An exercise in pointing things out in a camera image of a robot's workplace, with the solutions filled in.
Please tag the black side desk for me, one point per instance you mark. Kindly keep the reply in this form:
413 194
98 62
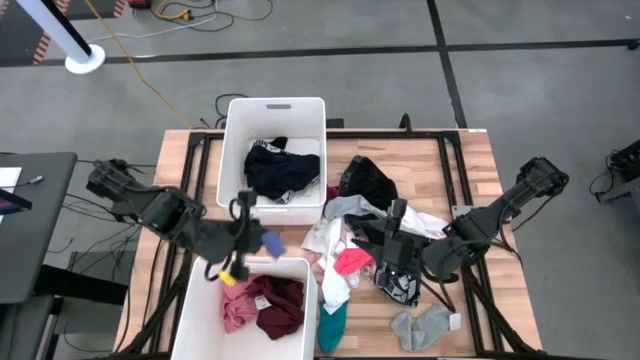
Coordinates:
35 240

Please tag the red floor device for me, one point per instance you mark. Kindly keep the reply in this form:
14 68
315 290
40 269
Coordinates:
140 3

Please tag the small crimson garment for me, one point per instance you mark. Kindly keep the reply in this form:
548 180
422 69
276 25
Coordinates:
333 192

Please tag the navy Puma underwear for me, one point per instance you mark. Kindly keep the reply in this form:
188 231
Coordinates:
280 172

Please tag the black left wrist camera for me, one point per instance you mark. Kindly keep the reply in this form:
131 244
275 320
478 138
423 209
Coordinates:
245 202

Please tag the black bracket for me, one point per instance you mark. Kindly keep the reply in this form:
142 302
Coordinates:
405 124

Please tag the laptop computer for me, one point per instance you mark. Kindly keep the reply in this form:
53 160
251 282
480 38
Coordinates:
12 200

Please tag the black mat hazard stripes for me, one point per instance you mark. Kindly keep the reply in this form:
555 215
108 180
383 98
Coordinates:
15 45

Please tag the grey metal mounting plate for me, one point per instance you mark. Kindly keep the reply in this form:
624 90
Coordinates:
462 212

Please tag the periwinkle blue garment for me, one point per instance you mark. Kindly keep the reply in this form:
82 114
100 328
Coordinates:
273 244

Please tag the bright red garment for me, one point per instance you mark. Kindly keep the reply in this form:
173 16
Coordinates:
352 260

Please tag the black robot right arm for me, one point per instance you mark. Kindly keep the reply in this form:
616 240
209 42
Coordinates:
500 205

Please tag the white terry cloth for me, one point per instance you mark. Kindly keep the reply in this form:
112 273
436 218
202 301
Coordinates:
334 290

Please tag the black white Puma underwear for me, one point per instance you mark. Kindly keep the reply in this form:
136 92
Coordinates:
397 290

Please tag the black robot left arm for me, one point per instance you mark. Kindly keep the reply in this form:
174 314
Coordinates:
165 215

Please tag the small black box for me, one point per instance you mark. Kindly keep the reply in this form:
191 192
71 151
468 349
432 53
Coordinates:
335 123

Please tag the teal garment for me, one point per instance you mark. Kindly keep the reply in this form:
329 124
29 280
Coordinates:
331 330

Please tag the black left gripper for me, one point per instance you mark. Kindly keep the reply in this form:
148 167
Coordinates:
230 242

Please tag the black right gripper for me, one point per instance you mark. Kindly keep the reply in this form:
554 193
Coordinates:
402 255

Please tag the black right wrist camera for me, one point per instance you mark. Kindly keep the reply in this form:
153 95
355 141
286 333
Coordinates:
397 212

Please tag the plain white garment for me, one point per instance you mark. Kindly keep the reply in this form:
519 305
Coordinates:
420 222

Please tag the white perforated plastic bin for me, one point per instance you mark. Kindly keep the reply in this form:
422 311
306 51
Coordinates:
272 117
210 340

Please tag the white paper sheet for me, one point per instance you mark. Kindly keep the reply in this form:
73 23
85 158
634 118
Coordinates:
10 177

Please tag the white black tower pole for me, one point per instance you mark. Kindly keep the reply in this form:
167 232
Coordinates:
85 60

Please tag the grey socks with tag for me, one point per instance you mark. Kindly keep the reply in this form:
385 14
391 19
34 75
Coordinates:
420 330

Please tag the maroon garment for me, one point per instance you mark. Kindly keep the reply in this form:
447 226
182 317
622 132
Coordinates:
282 310

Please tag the black floor equipment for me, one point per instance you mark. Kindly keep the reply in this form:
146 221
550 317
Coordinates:
627 165

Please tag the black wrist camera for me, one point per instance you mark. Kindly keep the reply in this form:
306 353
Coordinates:
397 212
245 202

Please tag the light grey garment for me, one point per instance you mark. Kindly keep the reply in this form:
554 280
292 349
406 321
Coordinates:
350 205

